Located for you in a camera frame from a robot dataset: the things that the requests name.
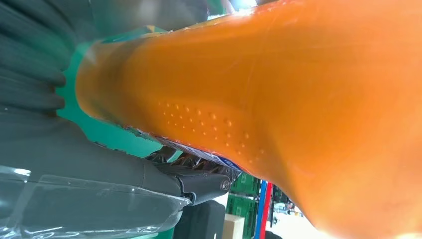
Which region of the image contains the green table mat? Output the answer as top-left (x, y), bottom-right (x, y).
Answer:
top-left (55, 0), bottom-right (230, 239)

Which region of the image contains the black zip carry case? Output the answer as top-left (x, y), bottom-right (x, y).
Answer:
top-left (173, 199), bottom-right (227, 239)

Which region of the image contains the green storage bin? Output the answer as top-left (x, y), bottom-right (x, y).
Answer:
top-left (230, 172), bottom-right (262, 198)
top-left (225, 194), bottom-right (258, 239)

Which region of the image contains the blue metal rack frame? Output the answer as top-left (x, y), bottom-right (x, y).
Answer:
top-left (254, 179), bottom-right (274, 239)

